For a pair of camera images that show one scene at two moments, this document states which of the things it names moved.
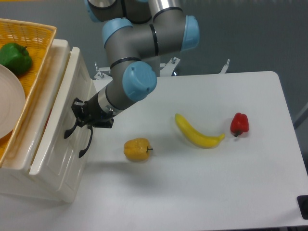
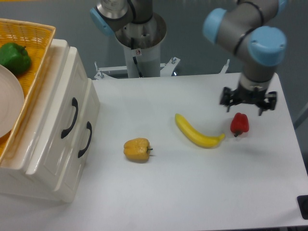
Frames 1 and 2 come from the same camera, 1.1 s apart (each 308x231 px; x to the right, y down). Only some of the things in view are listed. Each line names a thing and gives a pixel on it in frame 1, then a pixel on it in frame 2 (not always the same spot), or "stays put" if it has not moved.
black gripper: x=93 y=115 -> x=255 y=96
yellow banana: x=198 y=138 stays put
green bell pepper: x=16 y=57 stays put
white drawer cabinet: x=43 y=162 stays put
